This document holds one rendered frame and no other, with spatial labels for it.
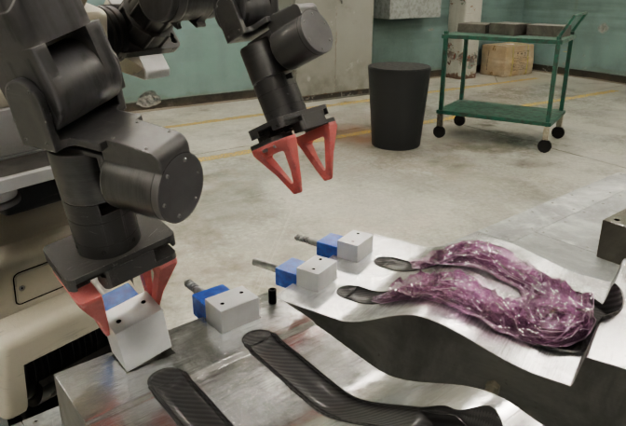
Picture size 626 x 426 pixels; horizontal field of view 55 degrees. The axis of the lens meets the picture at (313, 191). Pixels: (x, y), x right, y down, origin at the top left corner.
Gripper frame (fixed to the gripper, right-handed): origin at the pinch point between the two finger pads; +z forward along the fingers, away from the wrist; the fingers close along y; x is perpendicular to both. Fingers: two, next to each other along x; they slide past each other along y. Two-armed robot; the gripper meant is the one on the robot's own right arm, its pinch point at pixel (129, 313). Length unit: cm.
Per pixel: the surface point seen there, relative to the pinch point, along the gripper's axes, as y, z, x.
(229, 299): 10.8, 4.2, -1.0
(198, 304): 8.8, 6.4, 2.9
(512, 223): 77, 28, 3
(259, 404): 5.2, 4.6, -14.3
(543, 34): 403, 106, 183
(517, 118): 370, 162, 174
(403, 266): 40.5, 16.1, -0.9
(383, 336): 24.7, 11.6, -11.7
